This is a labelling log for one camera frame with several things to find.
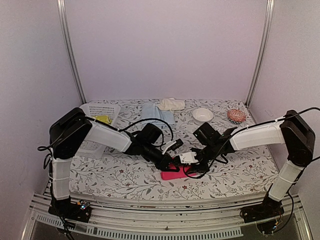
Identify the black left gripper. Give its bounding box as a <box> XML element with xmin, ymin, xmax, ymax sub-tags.
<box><xmin>141</xmin><ymin>143</ymin><xmax>179</xmax><ymax>173</ymax></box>

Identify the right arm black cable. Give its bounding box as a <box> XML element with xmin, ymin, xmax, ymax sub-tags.
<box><xmin>182</xmin><ymin>106</ymin><xmax>320</xmax><ymax>179</ymax></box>

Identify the aluminium frame post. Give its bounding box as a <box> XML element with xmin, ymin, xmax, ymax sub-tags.
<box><xmin>245</xmin><ymin>0</ymin><xmax>275</xmax><ymax>108</ymax></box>
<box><xmin>56</xmin><ymin>0</ymin><xmax>87</xmax><ymax>104</ymax></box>

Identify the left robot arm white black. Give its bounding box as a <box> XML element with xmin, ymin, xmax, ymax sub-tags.
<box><xmin>37</xmin><ymin>107</ymin><xmax>180</xmax><ymax>223</ymax></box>

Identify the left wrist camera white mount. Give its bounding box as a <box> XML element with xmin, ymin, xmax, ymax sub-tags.
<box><xmin>162</xmin><ymin>139</ymin><xmax>184</xmax><ymax>155</ymax></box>

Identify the white ceramic bowl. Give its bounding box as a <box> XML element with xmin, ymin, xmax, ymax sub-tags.
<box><xmin>192</xmin><ymin>108</ymin><xmax>214</xmax><ymax>123</ymax></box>

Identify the red white patterned ball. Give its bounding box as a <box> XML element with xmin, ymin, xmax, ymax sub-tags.
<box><xmin>227</xmin><ymin>109</ymin><xmax>247</xmax><ymax>124</ymax></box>

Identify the green crocodile pattern towel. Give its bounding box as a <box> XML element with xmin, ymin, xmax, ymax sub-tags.
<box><xmin>93</xmin><ymin>115</ymin><xmax>112</xmax><ymax>125</ymax></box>

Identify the left aluminium frame post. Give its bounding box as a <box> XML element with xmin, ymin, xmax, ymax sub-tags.
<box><xmin>56</xmin><ymin>0</ymin><xmax>87</xmax><ymax>104</ymax></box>

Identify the right aluminium frame post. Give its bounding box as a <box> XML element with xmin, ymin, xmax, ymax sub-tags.
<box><xmin>245</xmin><ymin>0</ymin><xmax>275</xmax><ymax>108</ymax></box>

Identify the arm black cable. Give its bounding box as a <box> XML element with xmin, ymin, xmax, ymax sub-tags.
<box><xmin>182</xmin><ymin>106</ymin><xmax>320</xmax><ymax>179</ymax></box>
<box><xmin>37</xmin><ymin>118</ymin><xmax>175</xmax><ymax>153</ymax></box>

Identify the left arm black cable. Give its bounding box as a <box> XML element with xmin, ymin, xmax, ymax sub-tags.
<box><xmin>37</xmin><ymin>118</ymin><xmax>175</xmax><ymax>153</ymax></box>

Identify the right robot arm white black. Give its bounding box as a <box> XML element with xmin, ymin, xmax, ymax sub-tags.
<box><xmin>191</xmin><ymin>110</ymin><xmax>316</xmax><ymax>223</ymax></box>

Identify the floral patterned table mat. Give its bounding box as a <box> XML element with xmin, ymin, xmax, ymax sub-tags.
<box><xmin>68</xmin><ymin>98</ymin><xmax>283</xmax><ymax>201</ymax></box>

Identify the cream rolled towel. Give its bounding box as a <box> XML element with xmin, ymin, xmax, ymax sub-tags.
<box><xmin>157</xmin><ymin>98</ymin><xmax>185</xmax><ymax>111</ymax></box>

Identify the white plastic basket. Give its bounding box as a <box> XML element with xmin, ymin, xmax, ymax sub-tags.
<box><xmin>76</xmin><ymin>103</ymin><xmax>121</xmax><ymax>159</ymax></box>

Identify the aluminium front rail base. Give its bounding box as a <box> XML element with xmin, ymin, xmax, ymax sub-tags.
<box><xmin>21</xmin><ymin>192</ymin><xmax>313</xmax><ymax>240</ymax></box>

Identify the pink towel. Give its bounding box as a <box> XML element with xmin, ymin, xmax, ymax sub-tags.
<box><xmin>160</xmin><ymin>164</ymin><xmax>191</xmax><ymax>181</ymax></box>

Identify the light blue towel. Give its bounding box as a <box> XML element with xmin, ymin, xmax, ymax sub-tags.
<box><xmin>141</xmin><ymin>102</ymin><xmax>175</xmax><ymax>127</ymax></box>

